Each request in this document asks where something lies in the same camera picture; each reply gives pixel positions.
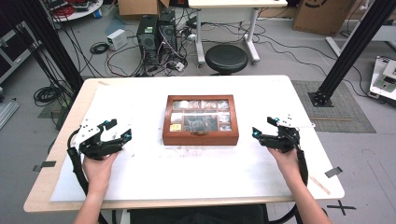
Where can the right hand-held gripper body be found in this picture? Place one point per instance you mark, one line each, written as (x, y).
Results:
(288, 138)

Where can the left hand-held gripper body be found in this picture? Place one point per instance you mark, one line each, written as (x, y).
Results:
(90, 146)

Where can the brown wooden box with glass lid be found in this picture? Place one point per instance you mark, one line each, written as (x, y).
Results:
(200, 137)

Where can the person's right hand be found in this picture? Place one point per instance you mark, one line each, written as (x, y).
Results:
(288, 165)

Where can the person's left hand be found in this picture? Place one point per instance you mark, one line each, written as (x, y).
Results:
(98, 174)

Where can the clear wrapped small item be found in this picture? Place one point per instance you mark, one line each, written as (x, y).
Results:
(225, 127)

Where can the black tape piece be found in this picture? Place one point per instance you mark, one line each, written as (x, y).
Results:
(45, 165)
(333, 172)

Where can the yellow packet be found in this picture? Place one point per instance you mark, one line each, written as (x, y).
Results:
(176, 127)

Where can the white crumpled wrapper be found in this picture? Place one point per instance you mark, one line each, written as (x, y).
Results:
(176, 117)

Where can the thin wooden strip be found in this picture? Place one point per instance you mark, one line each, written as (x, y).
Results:
(320, 185)

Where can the grey floor mat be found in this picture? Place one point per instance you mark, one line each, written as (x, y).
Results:
(342, 102)

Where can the black round stool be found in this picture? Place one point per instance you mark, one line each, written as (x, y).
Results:
(226, 59)

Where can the white power supply box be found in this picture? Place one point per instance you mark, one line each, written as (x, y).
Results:
(116, 39)

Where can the black tape cross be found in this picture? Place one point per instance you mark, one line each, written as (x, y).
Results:
(341, 207)

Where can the white power adapter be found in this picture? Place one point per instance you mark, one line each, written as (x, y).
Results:
(180, 66)

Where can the black computer tower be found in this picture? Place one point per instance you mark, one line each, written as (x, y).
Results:
(148, 39)
(168, 31)

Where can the person's dark clothing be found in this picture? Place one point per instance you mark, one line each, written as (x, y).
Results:
(199, 214)

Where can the round white table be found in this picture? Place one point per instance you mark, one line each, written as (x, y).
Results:
(84, 14)

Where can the white flat device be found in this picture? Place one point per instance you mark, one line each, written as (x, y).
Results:
(384, 79)

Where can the cardboard box with round logo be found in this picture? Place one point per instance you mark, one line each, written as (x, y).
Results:
(323, 17)

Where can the grey cabinet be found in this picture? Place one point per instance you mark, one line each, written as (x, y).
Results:
(12, 53)

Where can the plain cardboard box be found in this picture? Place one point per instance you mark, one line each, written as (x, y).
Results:
(140, 6)

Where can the white legged desk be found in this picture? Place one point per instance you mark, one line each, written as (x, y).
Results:
(236, 3)

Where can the white table frame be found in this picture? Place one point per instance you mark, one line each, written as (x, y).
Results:
(334, 43)

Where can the black metal stand with base plate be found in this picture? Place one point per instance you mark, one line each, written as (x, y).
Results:
(351, 49)

